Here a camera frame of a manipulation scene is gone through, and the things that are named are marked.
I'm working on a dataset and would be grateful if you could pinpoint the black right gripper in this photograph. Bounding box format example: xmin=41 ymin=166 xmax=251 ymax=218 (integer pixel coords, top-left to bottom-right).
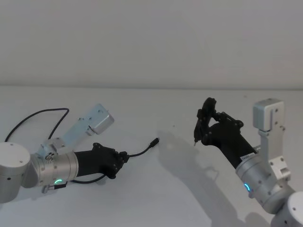
xmin=193 ymin=96 xmax=256 ymax=169

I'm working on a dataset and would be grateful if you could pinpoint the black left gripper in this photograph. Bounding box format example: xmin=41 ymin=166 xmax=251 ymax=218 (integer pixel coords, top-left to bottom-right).
xmin=74 ymin=142 xmax=130 ymax=180

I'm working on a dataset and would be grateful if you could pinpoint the white table cloth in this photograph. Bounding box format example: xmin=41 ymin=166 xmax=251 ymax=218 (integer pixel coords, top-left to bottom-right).
xmin=0 ymin=84 xmax=303 ymax=227

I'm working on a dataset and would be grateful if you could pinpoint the black looping camera cable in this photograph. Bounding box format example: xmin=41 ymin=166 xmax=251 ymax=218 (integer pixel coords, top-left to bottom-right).
xmin=4 ymin=107 xmax=70 ymax=143

